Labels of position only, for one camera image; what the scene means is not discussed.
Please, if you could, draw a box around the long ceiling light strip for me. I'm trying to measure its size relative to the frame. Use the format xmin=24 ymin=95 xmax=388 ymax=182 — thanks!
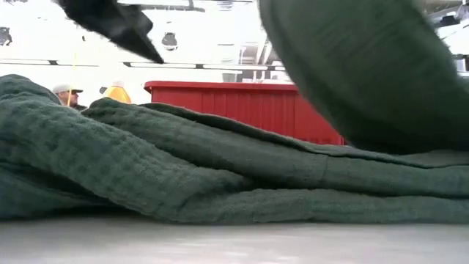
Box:
xmin=0 ymin=58 xmax=287 ymax=72

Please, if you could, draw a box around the black ceiling dome camera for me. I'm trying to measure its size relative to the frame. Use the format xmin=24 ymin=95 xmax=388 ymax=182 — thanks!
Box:
xmin=160 ymin=32 xmax=180 ymax=52
xmin=0 ymin=26 xmax=13 ymax=47

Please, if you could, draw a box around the green knit shirt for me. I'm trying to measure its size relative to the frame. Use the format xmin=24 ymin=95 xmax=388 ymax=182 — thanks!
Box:
xmin=0 ymin=0 xmax=469 ymax=226

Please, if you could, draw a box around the orange spray bottle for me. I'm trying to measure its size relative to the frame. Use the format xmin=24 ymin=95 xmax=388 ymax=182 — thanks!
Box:
xmin=102 ymin=81 xmax=133 ymax=105

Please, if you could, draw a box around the red plastic laundry basket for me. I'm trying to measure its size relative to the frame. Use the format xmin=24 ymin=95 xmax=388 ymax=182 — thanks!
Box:
xmin=143 ymin=80 xmax=347 ymax=147

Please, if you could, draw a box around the person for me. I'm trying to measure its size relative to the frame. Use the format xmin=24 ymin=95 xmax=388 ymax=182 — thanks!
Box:
xmin=51 ymin=84 xmax=89 ymax=112

